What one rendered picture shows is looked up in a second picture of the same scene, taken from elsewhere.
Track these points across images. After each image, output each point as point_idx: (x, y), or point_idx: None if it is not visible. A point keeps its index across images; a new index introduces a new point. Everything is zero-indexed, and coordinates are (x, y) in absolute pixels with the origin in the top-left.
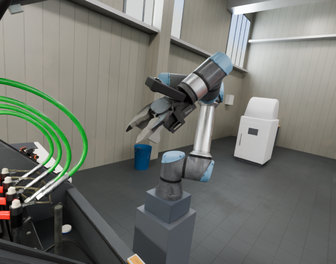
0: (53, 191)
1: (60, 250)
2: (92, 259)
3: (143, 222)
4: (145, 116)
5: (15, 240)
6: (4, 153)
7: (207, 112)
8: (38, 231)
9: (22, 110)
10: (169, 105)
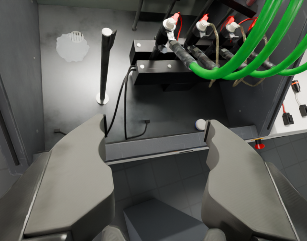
0: (251, 108)
1: (101, 67)
2: (124, 124)
3: (197, 233)
4: (206, 191)
5: (152, 49)
6: (296, 20)
7: None
8: (207, 101)
9: None
10: None
